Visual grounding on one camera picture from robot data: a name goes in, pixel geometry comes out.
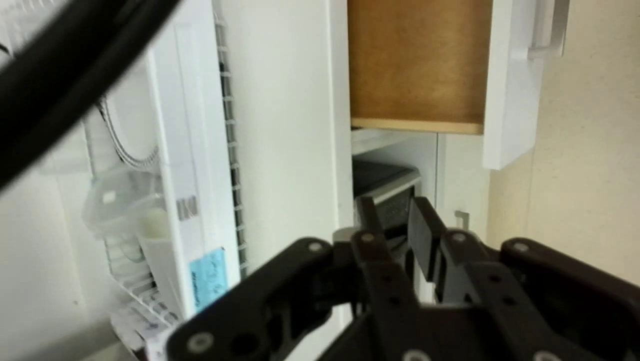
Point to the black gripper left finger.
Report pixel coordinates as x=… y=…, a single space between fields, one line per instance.
x=292 y=294

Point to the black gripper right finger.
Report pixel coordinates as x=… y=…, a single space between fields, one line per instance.
x=532 y=294

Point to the black built-in microwave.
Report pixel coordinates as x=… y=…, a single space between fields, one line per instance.
x=383 y=181

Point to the white box blue label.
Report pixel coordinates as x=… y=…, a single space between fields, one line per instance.
x=193 y=166

